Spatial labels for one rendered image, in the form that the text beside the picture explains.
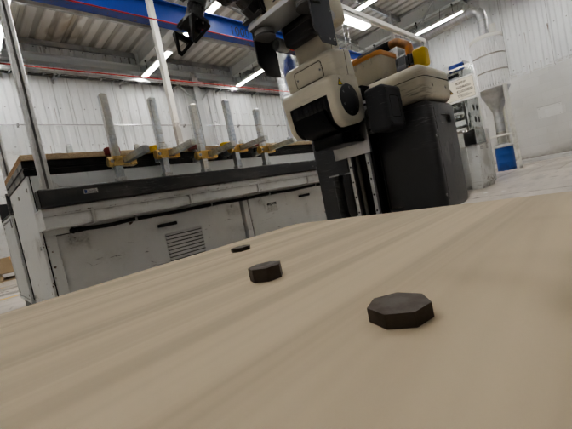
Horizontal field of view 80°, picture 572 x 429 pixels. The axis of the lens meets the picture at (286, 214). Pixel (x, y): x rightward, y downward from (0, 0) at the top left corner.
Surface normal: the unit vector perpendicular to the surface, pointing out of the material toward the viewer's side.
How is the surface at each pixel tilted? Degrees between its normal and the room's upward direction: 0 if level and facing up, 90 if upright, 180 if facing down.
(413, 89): 90
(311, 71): 98
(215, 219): 90
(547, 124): 90
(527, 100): 90
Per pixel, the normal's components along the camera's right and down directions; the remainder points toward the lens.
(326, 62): -0.66, 0.32
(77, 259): 0.69, -0.10
